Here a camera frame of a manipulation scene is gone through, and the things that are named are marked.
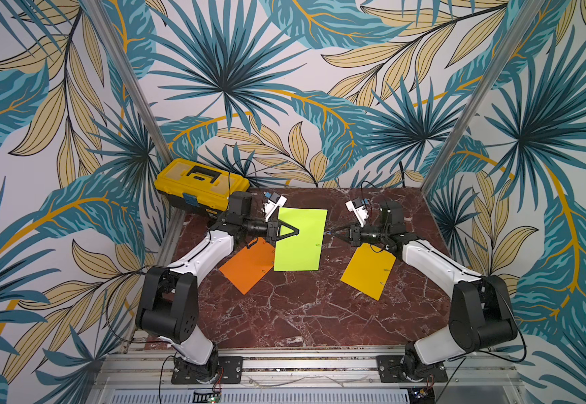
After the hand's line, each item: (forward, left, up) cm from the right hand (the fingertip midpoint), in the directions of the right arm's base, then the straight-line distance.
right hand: (333, 232), depth 82 cm
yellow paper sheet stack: (-4, -15, -19) cm, 25 cm away
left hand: (-3, +13, +4) cm, 14 cm away
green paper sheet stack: (-7, +11, 0) cm, 13 cm away
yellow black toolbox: (+25, +49, -1) cm, 56 cm away
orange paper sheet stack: (-2, +31, -19) cm, 36 cm away
